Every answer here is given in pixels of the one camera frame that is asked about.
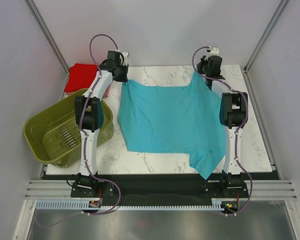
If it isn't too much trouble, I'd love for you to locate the right aluminium frame post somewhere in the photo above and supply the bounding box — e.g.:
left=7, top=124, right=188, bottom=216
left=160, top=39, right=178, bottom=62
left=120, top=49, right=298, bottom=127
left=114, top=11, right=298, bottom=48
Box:
left=243, top=0, right=290, bottom=74

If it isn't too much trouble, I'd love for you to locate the left aluminium frame post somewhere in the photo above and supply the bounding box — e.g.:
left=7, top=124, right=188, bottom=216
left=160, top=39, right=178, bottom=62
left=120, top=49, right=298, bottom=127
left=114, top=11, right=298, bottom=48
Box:
left=24, top=0, right=69, bottom=75

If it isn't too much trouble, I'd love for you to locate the teal t shirt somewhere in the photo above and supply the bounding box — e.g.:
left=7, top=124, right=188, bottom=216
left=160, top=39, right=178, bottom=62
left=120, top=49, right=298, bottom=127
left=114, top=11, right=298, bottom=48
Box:
left=117, top=73, right=226, bottom=179

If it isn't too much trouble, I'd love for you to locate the aluminium frame post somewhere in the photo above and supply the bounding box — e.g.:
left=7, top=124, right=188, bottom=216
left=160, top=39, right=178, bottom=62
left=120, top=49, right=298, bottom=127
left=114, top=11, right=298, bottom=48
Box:
left=24, top=0, right=69, bottom=75
left=243, top=0, right=290, bottom=74

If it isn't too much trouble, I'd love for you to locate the olive green plastic basket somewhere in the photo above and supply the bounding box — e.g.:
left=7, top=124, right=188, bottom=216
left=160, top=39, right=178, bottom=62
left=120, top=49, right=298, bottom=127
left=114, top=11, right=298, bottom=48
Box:
left=22, top=88, right=115, bottom=167

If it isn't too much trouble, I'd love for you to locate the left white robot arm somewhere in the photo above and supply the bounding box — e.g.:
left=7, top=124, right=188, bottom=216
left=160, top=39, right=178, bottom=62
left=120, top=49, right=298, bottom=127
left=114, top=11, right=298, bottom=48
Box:
left=70, top=50, right=129, bottom=198

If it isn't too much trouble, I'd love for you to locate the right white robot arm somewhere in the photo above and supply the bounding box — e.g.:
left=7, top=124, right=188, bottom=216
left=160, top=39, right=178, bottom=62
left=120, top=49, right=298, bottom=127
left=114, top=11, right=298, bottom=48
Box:
left=195, top=46, right=249, bottom=199

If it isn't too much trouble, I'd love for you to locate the white slotted cable duct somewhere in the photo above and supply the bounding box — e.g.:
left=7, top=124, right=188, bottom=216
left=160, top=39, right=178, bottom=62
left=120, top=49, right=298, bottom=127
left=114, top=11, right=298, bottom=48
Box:
left=35, top=198, right=239, bottom=211

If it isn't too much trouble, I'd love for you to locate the aluminium rail profile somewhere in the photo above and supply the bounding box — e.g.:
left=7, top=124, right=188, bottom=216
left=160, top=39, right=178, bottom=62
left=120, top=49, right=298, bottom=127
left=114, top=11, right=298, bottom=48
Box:
left=25, top=180, right=72, bottom=200

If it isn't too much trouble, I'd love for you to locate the folded red t shirt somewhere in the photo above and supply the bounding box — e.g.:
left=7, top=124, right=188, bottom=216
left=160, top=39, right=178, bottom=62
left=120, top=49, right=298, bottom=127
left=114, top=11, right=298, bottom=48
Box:
left=64, top=63, right=98, bottom=94

